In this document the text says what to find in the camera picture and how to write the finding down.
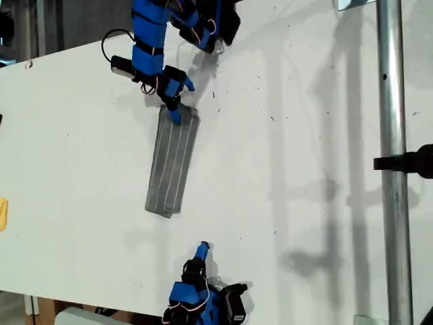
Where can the grey striped towel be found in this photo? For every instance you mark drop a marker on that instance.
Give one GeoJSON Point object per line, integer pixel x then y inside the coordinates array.
{"type": "Point", "coordinates": [172, 162]}

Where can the white box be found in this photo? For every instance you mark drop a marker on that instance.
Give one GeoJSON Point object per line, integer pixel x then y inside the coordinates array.
{"type": "Point", "coordinates": [84, 317]}

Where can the wooden table leg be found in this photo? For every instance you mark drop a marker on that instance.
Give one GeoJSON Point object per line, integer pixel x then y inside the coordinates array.
{"type": "Point", "coordinates": [40, 306]}

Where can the yellow object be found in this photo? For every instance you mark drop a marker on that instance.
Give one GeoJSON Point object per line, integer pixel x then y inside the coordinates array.
{"type": "Point", "coordinates": [2, 215]}

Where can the black camera mount stalk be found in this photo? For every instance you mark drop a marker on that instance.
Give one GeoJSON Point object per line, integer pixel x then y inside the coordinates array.
{"type": "Point", "coordinates": [140, 76]}

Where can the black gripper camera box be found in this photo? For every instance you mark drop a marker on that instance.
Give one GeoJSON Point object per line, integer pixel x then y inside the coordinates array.
{"type": "Point", "coordinates": [235, 304]}
{"type": "Point", "coordinates": [122, 67]}

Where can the metal table bracket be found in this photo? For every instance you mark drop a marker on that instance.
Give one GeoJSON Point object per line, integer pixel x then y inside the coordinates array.
{"type": "Point", "coordinates": [348, 4]}

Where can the steel post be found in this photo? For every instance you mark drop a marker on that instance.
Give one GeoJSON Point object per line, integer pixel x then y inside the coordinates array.
{"type": "Point", "coordinates": [392, 101]}

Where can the black post clamp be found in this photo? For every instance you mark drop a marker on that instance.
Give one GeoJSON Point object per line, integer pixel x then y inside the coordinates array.
{"type": "Point", "coordinates": [406, 162]}

